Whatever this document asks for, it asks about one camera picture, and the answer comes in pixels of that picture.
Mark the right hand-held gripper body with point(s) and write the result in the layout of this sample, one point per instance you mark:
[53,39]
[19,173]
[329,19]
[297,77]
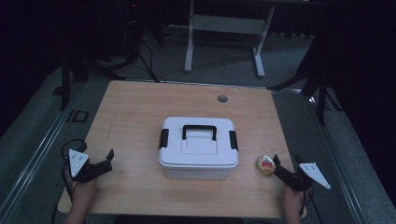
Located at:
[313,174]

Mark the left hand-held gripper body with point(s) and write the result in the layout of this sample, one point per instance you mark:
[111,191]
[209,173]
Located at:
[77,163]

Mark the round yellow red-label snack cup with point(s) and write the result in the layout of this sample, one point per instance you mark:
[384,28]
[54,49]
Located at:
[265,165]

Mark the white plastic storage box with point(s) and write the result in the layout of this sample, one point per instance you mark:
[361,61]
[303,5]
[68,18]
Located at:
[199,174]

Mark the person's left hand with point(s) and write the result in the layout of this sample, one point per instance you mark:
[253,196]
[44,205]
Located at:
[82,192]

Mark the person's right hand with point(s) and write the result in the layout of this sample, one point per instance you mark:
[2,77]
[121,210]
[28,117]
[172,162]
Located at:
[293,197]

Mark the black metal stand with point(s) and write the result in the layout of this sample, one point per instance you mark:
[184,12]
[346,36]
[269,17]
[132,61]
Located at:
[65,81]
[320,93]

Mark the grey round table grommet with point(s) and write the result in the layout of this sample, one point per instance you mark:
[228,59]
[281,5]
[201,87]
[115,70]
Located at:
[222,99]

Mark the dark equipment tower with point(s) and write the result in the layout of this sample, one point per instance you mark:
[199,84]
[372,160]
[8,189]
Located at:
[132,28]

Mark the metal floor rail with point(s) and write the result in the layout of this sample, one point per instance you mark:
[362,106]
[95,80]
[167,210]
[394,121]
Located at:
[336,168]
[37,152]

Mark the white metal desk frame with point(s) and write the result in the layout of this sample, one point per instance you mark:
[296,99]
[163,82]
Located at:
[229,24]

